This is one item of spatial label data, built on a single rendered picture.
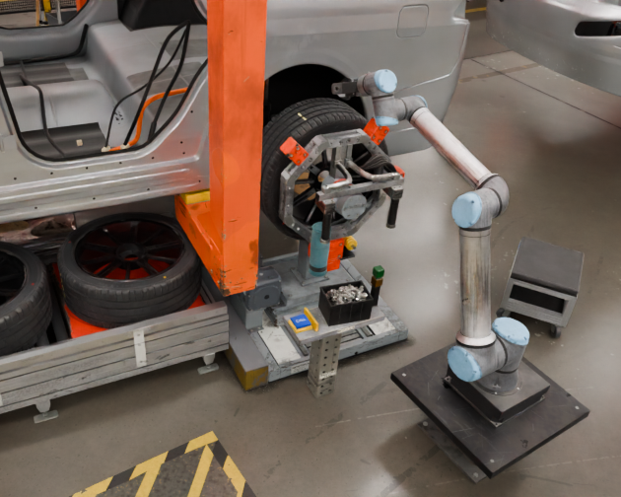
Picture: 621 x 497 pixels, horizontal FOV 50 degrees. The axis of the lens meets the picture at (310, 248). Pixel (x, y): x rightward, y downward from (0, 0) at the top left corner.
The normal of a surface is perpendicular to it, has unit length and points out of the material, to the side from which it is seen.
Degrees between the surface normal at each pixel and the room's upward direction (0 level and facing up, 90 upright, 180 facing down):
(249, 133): 90
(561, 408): 0
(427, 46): 90
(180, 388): 0
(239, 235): 90
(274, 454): 0
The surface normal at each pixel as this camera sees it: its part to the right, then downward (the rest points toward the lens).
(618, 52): -0.48, 0.47
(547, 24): -0.87, 0.18
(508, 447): 0.07, -0.81
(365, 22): 0.45, 0.54
